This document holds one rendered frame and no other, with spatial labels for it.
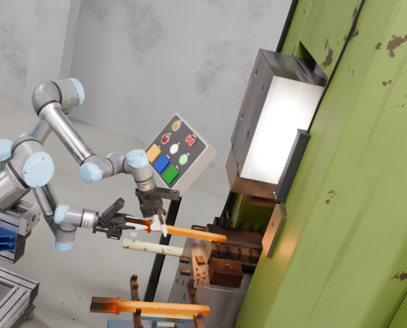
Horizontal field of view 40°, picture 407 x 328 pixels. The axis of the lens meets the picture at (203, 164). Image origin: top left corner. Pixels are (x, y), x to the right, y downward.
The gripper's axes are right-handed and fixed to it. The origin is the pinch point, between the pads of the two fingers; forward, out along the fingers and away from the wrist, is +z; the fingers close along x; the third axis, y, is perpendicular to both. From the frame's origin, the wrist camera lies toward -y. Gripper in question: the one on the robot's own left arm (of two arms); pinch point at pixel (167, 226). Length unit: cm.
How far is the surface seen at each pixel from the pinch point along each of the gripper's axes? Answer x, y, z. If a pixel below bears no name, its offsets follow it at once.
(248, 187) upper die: 7.7, -35.5, -12.9
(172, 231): 1.5, -1.8, 2.3
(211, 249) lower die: 7.1, -15.0, 11.7
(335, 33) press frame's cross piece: 16, -74, -66
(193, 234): 1.5, -9.4, 6.4
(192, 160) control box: -42.0, -14.1, -3.3
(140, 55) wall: -279, 22, 15
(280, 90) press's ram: 13, -54, -50
